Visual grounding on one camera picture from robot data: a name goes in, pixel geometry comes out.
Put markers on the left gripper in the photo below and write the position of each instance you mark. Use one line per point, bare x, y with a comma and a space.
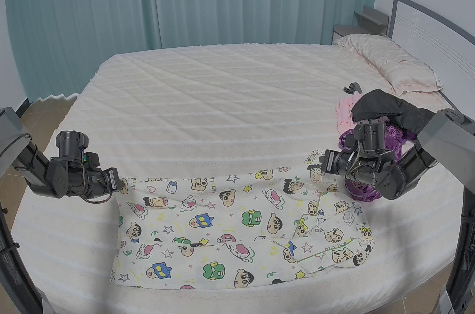
105, 180

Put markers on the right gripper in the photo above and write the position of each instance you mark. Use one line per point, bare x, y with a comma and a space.
336, 163

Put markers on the white printed pyjama top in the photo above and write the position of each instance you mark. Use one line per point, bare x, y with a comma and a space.
230, 223

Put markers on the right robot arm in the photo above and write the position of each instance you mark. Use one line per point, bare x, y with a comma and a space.
438, 149

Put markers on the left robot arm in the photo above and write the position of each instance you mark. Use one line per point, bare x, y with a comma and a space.
22, 156

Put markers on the bed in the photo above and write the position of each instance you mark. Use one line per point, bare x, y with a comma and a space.
222, 93

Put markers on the pink garment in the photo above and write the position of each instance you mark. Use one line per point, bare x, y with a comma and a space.
345, 112

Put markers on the purple satin garment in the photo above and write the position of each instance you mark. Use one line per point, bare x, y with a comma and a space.
395, 136

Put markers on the dark grey garment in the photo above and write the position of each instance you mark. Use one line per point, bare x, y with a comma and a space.
354, 87

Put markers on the black garment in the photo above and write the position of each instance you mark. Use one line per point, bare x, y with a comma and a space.
393, 108

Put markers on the pale pink pillow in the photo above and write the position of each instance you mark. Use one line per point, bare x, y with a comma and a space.
393, 60

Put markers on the grey bedside table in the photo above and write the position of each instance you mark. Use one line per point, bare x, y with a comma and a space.
371, 21

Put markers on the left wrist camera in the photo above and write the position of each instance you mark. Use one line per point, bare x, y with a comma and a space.
92, 159

